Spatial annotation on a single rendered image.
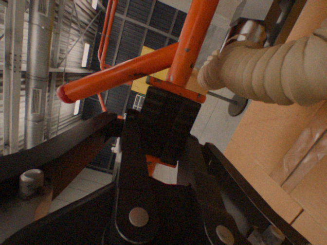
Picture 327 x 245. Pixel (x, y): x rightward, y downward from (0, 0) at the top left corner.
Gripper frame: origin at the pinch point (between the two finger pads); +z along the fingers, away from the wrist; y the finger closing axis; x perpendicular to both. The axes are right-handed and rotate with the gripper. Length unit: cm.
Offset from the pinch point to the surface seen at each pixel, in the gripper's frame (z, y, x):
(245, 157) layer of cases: 57, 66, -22
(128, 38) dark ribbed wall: 1047, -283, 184
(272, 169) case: 5.6, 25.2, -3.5
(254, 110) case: 18.8, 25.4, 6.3
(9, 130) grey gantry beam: 186, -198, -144
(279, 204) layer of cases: 27, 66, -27
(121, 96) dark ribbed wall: 1053, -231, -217
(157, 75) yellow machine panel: 724, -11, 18
